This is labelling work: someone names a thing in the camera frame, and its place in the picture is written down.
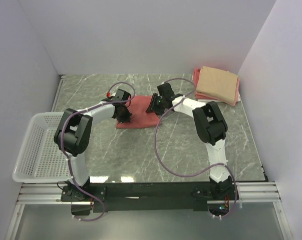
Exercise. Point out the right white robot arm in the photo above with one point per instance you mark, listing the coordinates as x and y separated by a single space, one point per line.
210 126

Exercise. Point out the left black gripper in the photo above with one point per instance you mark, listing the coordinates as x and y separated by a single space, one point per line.
126 118

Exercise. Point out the folded pink t shirt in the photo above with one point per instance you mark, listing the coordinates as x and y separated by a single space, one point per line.
195 77

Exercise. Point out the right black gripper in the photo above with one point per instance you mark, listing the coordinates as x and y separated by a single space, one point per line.
152 106

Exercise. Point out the red t shirt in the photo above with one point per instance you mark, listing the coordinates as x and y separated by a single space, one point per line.
139 118

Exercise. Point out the white plastic laundry basket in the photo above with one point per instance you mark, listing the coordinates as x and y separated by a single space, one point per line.
39 159

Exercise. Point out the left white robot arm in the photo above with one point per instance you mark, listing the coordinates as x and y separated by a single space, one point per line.
73 134

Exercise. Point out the folded beige t shirt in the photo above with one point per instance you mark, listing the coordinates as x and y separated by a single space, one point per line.
218 84

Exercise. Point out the folded white t shirt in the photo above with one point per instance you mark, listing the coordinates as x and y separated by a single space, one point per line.
206 100

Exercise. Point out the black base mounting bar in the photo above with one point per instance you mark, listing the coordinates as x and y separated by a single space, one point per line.
127 196

